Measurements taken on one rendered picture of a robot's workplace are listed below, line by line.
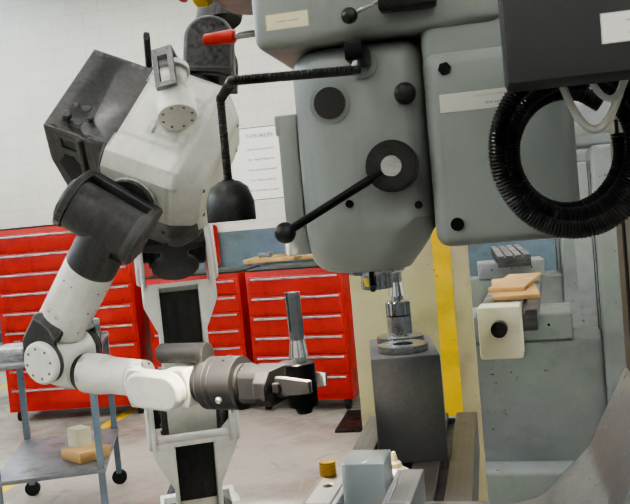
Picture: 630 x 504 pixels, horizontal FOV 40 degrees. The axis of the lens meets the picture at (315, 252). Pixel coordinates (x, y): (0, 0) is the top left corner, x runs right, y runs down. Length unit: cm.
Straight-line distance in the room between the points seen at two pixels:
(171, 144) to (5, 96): 1051
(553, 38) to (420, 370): 75
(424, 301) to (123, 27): 879
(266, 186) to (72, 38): 315
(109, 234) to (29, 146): 1037
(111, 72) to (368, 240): 67
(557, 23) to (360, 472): 56
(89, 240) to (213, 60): 43
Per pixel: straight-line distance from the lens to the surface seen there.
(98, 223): 147
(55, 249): 662
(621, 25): 93
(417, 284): 303
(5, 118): 1201
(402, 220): 119
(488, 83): 117
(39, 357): 160
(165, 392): 145
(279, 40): 121
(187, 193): 154
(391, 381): 152
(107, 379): 155
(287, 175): 129
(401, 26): 119
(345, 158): 120
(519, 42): 92
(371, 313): 306
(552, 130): 116
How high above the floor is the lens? 141
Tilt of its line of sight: 3 degrees down
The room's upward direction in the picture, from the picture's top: 5 degrees counter-clockwise
